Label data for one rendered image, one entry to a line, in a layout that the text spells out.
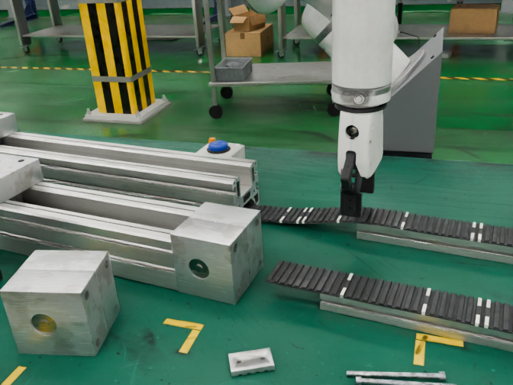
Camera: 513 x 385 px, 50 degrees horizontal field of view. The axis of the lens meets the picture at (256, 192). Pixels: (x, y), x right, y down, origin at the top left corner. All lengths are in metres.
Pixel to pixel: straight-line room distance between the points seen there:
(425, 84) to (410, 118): 0.08
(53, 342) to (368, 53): 0.54
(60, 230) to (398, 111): 0.71
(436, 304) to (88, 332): 0.42
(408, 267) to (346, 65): 0.30
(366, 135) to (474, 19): 4.85
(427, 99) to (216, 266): 0.64
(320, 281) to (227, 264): 0.12
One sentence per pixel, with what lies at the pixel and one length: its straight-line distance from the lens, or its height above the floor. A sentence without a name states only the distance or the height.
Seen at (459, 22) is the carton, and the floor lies 0.32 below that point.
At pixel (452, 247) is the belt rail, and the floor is 0.79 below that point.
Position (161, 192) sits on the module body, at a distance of 0.98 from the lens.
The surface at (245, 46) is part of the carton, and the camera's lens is 5.89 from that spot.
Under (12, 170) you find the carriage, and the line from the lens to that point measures 0.97.
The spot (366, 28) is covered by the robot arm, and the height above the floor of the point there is 1.11.
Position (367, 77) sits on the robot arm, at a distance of 0.77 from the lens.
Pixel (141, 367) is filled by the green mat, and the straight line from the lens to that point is 0.69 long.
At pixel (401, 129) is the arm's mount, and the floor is 0.83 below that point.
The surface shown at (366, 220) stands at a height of 0.81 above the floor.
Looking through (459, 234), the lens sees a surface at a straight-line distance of 0.86.
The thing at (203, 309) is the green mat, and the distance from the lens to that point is 0.75.
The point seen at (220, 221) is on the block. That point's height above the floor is 0.87.
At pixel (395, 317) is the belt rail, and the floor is 0.79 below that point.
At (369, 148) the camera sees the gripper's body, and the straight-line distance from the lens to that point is 0.79.
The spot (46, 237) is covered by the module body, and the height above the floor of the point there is 0.83.
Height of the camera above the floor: 1.24
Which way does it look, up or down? 26 degrees down
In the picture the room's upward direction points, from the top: 4 degrees counter-clockwise
